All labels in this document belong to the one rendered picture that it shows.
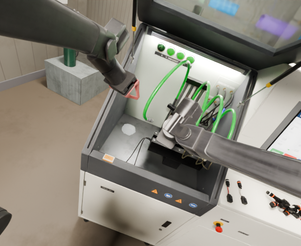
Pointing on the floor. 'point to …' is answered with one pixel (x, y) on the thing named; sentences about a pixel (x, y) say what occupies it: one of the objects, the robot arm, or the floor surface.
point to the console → (238, 235)
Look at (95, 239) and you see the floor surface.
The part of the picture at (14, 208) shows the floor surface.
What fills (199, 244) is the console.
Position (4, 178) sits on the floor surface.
